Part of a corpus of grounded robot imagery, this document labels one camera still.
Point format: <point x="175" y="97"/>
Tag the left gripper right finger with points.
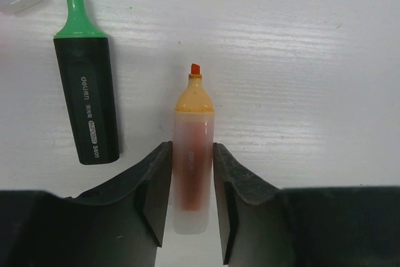
<point x="262" y="225"/>

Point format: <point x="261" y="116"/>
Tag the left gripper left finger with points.
<point x="118" y="223"/>

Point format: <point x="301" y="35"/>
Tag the peach clear highlighter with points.
<point x="192" y="156"/>

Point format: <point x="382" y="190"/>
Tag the green cap black highlighter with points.
<point x="83" y="56"/>

